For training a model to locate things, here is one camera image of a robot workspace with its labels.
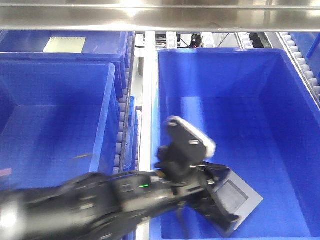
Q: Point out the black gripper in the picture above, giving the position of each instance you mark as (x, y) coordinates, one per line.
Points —
(186, 180)

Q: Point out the gray hollow square base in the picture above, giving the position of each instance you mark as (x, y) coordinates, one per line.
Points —
(236, 195)

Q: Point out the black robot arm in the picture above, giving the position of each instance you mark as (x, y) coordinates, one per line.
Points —
(95, 206)

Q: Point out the large empty blue bin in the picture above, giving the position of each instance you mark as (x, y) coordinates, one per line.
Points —
(265, 124)

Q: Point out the blue bin left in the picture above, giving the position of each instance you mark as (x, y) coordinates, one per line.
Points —
(58, 120)

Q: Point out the blue bin with label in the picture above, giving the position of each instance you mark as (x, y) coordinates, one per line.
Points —
(107, 46)

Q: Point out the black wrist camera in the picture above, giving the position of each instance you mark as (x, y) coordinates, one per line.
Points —
(189, 140)

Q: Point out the stainless steel rack frame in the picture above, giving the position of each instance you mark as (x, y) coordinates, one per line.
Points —
(144, 18)

